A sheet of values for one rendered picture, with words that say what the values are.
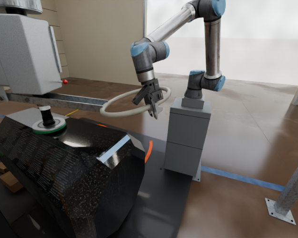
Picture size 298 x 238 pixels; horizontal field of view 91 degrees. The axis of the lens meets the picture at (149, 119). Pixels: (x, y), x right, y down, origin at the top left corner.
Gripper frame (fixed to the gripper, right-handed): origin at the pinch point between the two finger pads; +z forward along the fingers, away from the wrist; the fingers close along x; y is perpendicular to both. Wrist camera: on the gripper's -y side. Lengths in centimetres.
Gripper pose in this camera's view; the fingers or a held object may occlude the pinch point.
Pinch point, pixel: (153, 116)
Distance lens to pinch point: 83.0
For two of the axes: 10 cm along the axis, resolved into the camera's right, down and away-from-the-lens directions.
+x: -4.3, -2.8, 8.6
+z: 2.5, 8.8, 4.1
